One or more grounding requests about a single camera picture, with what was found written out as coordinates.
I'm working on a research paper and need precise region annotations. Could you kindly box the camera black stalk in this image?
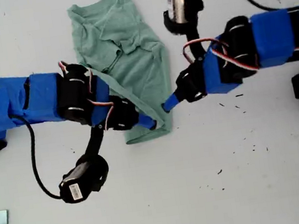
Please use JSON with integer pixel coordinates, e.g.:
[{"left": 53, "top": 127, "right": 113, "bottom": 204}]
[
  {"left": 183, "top": 20, "right": 207, "bottom": 63},
  {"left": 80, "top": 123, "right": 110, "bottom": 161}
]

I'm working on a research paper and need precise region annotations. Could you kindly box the arm red white wire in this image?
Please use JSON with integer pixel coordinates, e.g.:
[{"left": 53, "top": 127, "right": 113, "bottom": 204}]
[
  {"left": 57, "top": 54, "right": 118, "bottom": 136},
  {"left": 181, "top": 31, "right": 262, "bottom": 82}
]

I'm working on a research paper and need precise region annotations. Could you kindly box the green t shirt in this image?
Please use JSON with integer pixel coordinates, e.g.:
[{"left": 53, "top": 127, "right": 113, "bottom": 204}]
[{"left": 65, "top": 0, "right": 183, "bottom": 151}]

